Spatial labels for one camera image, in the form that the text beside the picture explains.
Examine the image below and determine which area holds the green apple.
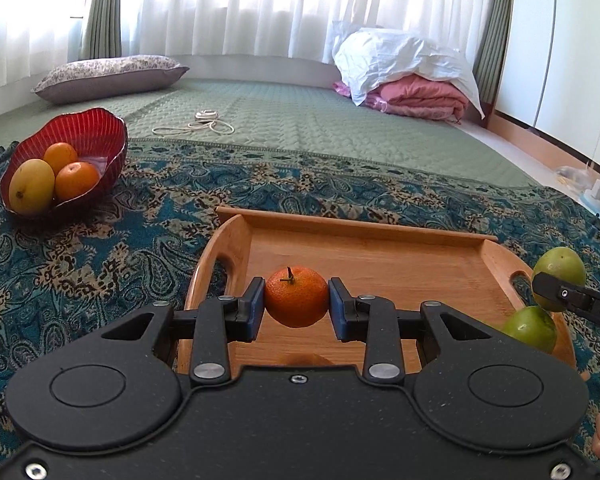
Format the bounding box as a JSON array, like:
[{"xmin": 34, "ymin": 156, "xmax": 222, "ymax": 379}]
[
  {"xmin": 501, "ymin": 306, "xmax": 558, "ymax": 354},
  {"xmin": 531, "ymin": 246, "xmax": 588, "ymax": 312}
]

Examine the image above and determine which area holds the green apple front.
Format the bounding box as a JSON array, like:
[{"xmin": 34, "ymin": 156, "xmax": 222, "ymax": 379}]
[{"xmin": 501, "ymin": 306, "xmax": 558, "ymax": 354}]

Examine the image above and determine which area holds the small orange tangerine with stem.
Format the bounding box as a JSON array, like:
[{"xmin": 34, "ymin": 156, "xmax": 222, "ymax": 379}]
[{"xmin": 264, "ymin": 266, "xmax": 329, "ymax": 328}]

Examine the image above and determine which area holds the wooden serving tray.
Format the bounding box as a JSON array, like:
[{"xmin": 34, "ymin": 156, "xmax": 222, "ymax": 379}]
[{"xmin": 175, "ymin": 205, "xmax": 578, "ymax": 376}]

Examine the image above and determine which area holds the blue paisley patterned blanket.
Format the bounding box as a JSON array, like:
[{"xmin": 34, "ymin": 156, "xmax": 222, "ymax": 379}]
[{"xmin": 0, "ymin": 139, "xmax": 600, "ymax": 463}]

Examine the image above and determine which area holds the orange in bowl front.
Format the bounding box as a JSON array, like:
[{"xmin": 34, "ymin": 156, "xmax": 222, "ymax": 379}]
[{"xmin": 55, "ymin": 162, "xmax": 99, "ymax": 202}]

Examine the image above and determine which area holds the orange in bowl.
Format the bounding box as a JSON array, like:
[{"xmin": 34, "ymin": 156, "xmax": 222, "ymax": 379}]
[
  {"xmin": 55, "ymin": 162, "xmax": 99, "ymax": 202},
  {"xmin": 43, "ymin": 142, "xmax": 79, "ymax": 174}
]

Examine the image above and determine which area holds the green quilted mat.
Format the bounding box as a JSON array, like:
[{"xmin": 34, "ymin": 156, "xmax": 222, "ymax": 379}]
[{"xmin": 0, "ymin": 78, "xmax": 538, "ymax": 189}]

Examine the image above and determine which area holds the red glass fruit bowl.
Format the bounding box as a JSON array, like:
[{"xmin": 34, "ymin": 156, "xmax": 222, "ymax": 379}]
[{"xmin": 0, "ymin": 107, "xmax": 128, "ymax": 222}]

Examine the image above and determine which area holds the pink folded blanket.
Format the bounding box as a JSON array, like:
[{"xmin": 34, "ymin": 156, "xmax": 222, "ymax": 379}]
[{"xmin": 362, "ymin": 74, "xmax": 470, "ymax": 122}]

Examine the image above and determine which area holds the orange in bowl rear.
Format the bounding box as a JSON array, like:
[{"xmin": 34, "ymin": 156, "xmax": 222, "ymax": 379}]
[{"xmin": 43, "ymin": 142, "xmax": 79, "ymax": 174}]

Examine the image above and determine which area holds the yellow mango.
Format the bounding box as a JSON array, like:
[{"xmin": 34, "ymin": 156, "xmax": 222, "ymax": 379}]
[{"xmin": 8, "ymin": 158, "xmax": 55, "ymax": 217}]

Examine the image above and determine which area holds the white crumpled bedding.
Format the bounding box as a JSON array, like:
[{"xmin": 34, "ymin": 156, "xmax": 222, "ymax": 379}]
[{"xmin": 334, "ymin": 27, "xmax": 482, "ymax": 110}]

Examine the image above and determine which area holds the floral grey pillow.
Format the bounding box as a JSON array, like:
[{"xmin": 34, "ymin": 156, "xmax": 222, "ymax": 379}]
[{"xmin": 32, "ymin": 54, "xmax": 189, "ymax": 105}]

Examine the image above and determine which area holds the green curtain right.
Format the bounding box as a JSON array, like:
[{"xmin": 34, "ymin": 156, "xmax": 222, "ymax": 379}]
[{"xmin": 474, "ymin": 0, "xmax": 513, "ymax": 105}]

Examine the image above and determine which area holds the green curtain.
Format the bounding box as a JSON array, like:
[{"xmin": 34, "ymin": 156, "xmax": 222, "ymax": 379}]
[
  {"xmin": 81, "ymin": 0, "xmax": 122, "ymax": 60},
  {"xmin": 474, "ymin": 0, "xmax": 513, "ymax": 105}
]

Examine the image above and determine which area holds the green curtain left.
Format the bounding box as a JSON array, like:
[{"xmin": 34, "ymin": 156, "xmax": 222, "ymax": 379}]
[{"xmin": 81, "ymin": 0, "xmax": 122, "ymax": 60}]

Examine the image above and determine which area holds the white sheer curtain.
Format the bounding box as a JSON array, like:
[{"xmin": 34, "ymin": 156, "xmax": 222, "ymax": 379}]
[{"xmin": 0, "ymin": 0, "xmax": 491, "ymax": 88}]

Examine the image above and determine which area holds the white coiled cable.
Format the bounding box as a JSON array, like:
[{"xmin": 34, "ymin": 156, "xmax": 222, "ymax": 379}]
[{"xmin": 151, "ymin": 108, "xmax": 236, "ymax": 137}]

